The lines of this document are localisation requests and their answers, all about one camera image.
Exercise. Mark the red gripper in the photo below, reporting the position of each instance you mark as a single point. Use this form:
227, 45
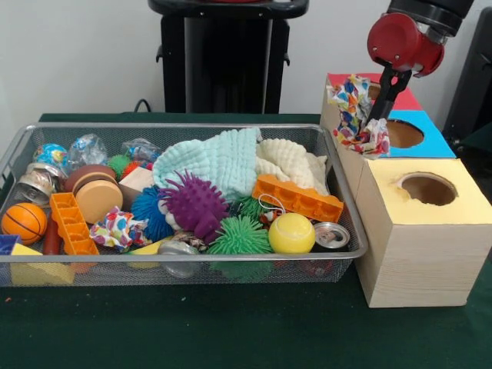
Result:
399, 42

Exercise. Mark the colourful heart print cloth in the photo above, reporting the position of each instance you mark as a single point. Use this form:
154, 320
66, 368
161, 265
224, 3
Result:
117, 228
351, 104

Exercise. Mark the mint knitted cloth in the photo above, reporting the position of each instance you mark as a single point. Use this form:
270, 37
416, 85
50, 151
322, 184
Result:
223, 161

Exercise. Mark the wooden box with three holes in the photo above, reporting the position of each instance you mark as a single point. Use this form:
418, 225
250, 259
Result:
419, 261

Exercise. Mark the clear mesh bin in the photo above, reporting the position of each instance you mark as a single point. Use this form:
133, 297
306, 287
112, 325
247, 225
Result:
269, 269

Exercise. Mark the black panel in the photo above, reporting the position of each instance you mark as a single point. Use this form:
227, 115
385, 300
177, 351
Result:
473, 84

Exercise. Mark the cream waffle cloth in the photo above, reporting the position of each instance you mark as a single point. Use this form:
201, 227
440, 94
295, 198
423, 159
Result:
292, 161

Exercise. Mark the orange plastic brick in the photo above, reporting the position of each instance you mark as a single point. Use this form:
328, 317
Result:
296, 198
73, 227

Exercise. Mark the yellow tennis ball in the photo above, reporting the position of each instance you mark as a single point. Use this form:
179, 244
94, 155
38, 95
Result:
291, 233

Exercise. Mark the green spiky rubber ball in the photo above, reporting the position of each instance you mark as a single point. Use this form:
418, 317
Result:
242, 236

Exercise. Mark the purple spiky toy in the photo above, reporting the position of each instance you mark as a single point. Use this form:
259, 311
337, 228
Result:
196, 203

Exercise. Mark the dark green table cloth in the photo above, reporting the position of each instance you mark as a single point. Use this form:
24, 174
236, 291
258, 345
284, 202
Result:
230, 326

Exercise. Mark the brown burger toy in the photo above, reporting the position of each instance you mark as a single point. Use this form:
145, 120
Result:
98, 198

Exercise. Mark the orange basketball toy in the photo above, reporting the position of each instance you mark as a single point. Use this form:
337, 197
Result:
23, 223

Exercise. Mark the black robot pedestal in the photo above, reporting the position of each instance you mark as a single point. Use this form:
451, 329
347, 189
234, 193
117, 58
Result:
227, 57

